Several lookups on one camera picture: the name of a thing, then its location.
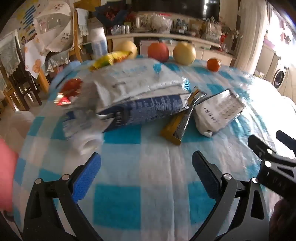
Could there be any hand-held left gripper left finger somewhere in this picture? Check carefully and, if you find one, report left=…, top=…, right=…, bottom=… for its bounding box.
left=23, top=152, right=103, bottom=241

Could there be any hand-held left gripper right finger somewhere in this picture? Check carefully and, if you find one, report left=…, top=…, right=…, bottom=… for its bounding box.
left=185, top=150, right=271, bottom=241

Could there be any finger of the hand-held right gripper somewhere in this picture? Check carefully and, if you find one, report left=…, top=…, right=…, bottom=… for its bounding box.
left=248, top=135, right=296, bottom=170
left=276, top=130, right=296, bottom=150

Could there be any white packet with grey print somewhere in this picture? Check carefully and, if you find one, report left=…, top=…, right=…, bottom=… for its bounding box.
left=194, top=89, right=246, bottom=138

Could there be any gold silver wrapper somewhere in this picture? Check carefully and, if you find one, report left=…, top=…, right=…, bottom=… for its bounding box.
left=160, top=88, right=207, bottom=146

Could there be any pink plastic basin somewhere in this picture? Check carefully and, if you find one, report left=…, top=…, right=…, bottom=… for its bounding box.
left=0, top=138, right=19, bottom=212

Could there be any red candy wrapper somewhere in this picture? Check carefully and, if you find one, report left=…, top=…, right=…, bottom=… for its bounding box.
left=54, top=78, right=84, bottom=106

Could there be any large white blue bag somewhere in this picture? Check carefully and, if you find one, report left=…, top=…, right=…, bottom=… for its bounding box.
left=94, top=58, right=191, bottom=133

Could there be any yellow snack wrapper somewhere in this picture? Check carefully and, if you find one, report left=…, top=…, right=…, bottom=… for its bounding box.
left=89, top=50, right=133, bottom=71

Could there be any person's right hand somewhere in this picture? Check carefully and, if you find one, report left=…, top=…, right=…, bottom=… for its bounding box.
left=269, top=199, right=296, bottom=241

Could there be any blue white checked tablecloth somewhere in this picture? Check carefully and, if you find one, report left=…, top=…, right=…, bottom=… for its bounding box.
left=11, top=54, right=296, bottom=241

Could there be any white washing machine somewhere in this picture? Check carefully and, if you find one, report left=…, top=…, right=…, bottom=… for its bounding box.
left=270, top=62, right=290, bottom=90

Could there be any small orange fruit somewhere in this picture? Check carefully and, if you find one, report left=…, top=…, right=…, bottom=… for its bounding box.
left=206, top=58, right=222, bottom=72

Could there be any white covered air conditioner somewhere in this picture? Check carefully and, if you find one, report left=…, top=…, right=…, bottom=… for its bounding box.
left=233, top=0, right=271, bottom=75

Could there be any yellow pear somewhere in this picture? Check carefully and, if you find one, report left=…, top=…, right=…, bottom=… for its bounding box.
left=114, top=41, right=138, bottom=59
left=173, top=42, right=197, bottom=65

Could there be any patterned gift bag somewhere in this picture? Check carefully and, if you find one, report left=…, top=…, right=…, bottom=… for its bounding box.
left=203, top=19, right=223, bottom=42

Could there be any floral dining tablecloth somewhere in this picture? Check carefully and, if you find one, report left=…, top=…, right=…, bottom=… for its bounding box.
left=24, top=38, right=71, bottom=80

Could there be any white TV cabinet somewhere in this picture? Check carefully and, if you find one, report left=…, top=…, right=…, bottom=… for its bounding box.
left=105, top=29, right=234, bottom=67

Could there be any red apple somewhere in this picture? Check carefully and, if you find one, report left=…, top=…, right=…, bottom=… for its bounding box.
left=148, top=42, right=170, bottom=62

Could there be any white sack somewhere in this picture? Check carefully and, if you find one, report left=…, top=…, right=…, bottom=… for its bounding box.
left=88, top=27, right=109, bottom=61

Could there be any wooden chair with lace cover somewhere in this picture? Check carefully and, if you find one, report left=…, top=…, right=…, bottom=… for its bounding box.
left=0, top=30, right=42, bottom=112

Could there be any wooden chair with cloth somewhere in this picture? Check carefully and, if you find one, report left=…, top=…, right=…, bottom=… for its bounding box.
left=69, top=8, right=90, bottom=62

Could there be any white embroidered food cover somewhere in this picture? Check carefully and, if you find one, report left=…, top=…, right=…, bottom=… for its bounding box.
left=35, top=2, right=75, bottom=53

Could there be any clear plastic bag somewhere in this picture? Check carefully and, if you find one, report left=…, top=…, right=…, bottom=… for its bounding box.
left=151, top=13, right=173, bottom=33

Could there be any black television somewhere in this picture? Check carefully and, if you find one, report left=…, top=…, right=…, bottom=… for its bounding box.
left=135, top=0, right=221, bottom=21

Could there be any dark blue flower bouquet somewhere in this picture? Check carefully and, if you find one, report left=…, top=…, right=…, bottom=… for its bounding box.
left=94, top=4, right=136, bottom=26

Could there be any glass jug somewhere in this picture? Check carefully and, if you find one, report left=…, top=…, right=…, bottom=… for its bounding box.
left=135, top=14, right=151, bottom=30

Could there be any colourful wall sticker chart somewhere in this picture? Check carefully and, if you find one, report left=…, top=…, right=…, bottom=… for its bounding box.
left=17, top=0, right=39, bottom=39

